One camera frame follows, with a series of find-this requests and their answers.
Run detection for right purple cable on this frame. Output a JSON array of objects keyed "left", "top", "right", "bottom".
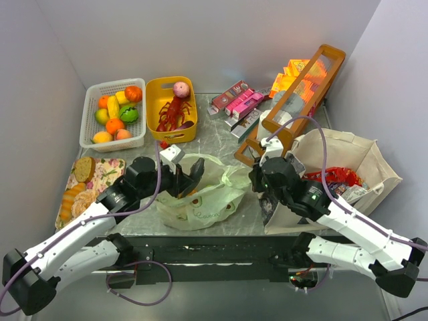
[{"left": 265, "top": 115, "right": 428, "bottom": 295}]

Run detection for large red snack bag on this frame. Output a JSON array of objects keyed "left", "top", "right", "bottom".
[{"left": 303, "top": 167, "right": 363, "bottom": 187}]

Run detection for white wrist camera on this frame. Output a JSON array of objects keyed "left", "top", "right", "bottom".
[
  {"left": 160, "top": 144, "right": 185, "bottom": 174},
  {"left": 259, "top": 136, "right": 284, "bottom": 166}
]

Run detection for wooden snack tray box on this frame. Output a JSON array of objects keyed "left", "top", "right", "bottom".
[{"left": 234, "top": 44, "right": 346, "bottom": 166}]

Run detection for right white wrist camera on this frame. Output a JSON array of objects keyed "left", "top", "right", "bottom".
[{"left": 259, "top": 136, "right": 284, "bottom": 166}]

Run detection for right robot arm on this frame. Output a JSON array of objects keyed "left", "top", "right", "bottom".
[{"left": 249, "top": 157, "right": 427, "bottom": 298}]

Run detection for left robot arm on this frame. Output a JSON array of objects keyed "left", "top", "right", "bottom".
[{"left": 1, "top": 156, "right": 205, "bottom": 316}]

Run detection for toy orange fruit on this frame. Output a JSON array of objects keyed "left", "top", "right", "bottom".
[{"left": 105, "top": 118, "right": 126, "bottom": 136}]

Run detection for yellow toy corn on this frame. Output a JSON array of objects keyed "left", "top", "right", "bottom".
[{"left": 107, "top": 96, "right": 120, "bottom": 118}]

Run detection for white plastic fruit basket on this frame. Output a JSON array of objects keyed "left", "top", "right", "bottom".
[{"left": 80, "top": 78, "right": 146, "bottom": 152}]

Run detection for grey toy fish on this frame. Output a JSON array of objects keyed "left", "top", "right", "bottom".
[{"left": 189, "top": 157, "right": 205, "bottom": 185}]

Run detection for yellow toy mango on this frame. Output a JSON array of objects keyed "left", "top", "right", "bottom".
[{"left": 91, "top": 131, "right": 114, "bottom": 144}]

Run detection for orange cracker boxes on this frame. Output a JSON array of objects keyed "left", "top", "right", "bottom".
[{"left": 269, "top": 58, "right": 330, "bottom": 117}]

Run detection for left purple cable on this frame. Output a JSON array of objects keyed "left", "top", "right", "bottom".
[{"left": 0, "top": 140, "right": 173, "bottom": 317}]

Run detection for beige canvas tote bag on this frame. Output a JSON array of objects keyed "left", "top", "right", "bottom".
[{"left": 261, "top": 129, "right": 403, "bottom": 235}]

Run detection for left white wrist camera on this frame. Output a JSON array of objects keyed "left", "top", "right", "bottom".
[{"left": 160, "top": 144, "right": 185, "bottom": 174}]

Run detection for yellow plastic bin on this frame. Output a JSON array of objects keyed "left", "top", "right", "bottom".
[{"left": 145, "top": 76, "right": 198, "bottom": 144}]

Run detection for toy bread slice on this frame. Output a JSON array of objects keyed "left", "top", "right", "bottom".
[{"left": 74, "top": 156, "right": 96, "bottom": 183}]

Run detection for dark red box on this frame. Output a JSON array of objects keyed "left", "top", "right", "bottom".
[{"left": 207, "top": 80, "right": 250, "bottom": 117}]

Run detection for purple cable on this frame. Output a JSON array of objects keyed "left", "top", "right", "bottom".
[
  {"left": 0, "top": 140, "right": 173, "bottom": 317},
  {"left": 265, "top": 115, "right": 428, "bottom": 295}
]

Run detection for pink toy onion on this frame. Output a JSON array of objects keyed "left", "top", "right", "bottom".
[{"left": 173, "top": 82, "right": 191, "bottom": 98}]

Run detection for pink box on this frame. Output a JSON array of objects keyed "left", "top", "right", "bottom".
[{"left": 225, "top": 92, "right": 264, "bottom": 120}]

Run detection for red toy lobster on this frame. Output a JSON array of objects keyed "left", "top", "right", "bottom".
[{"left": 155, "top": 96, "right": 197, "bottom": 132}]

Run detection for white black box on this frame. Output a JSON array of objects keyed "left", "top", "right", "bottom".
[{"left": 224, "top": 108, "right": 263, "bottom": 143}]

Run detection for light green plastic bag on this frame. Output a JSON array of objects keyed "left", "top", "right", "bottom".
[{"left": 154, "top": 154, "right": 251, "bottom": 231}]

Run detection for toy peach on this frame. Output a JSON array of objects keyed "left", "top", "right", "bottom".
[{"left": 114, "top": 128, "right": 132, "bottom": 140}]

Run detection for orange toy pumpkin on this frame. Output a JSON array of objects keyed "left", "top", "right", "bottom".
[{"left": 124, "top": 86, "right": 143, "bottom": 102}]

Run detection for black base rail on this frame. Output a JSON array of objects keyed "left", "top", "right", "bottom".
[{"left": 78, "top": 233, "right": 368, "bottom": 285}]

